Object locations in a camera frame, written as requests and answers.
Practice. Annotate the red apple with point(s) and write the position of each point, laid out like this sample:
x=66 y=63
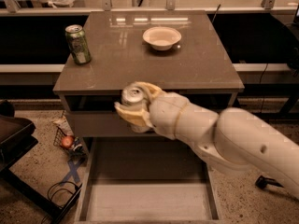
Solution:
x=67 y=142

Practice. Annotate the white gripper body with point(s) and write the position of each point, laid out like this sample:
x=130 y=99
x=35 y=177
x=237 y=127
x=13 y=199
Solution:
x=164 y=113

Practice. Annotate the black office chair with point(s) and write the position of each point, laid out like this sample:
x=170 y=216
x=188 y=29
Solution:
x=16 y=139

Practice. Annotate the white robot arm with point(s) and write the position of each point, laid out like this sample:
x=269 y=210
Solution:
x=231 y=141

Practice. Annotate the black wire basket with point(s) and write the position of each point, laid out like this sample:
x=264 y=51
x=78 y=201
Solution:
x=75 y=151

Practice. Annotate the black chair leg caster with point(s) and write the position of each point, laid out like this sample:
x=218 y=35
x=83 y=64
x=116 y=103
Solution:
x=262 y=182

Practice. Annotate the blue tape cross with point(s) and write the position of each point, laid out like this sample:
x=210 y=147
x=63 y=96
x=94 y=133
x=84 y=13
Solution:
x=73 y=166

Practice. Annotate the grey top drawer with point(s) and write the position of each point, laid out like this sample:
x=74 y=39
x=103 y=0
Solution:
x=93 y=125

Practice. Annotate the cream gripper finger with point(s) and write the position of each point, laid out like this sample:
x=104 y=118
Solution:
x=151 y=91
x=137 y=115

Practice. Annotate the green soda can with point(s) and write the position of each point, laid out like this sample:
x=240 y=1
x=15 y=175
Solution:
x=77 y=43

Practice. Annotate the white bowl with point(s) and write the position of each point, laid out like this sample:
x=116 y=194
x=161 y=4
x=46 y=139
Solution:
x=161 y=38

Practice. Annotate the open middle drawer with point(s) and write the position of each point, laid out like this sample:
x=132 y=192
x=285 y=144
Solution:
x=146 y=181

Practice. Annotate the grey drawer cabinet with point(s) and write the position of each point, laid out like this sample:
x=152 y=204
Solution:
x=198 y=64

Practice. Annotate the silver 7up can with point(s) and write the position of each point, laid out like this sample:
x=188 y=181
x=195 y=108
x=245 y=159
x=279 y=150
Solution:
x=133 y=96

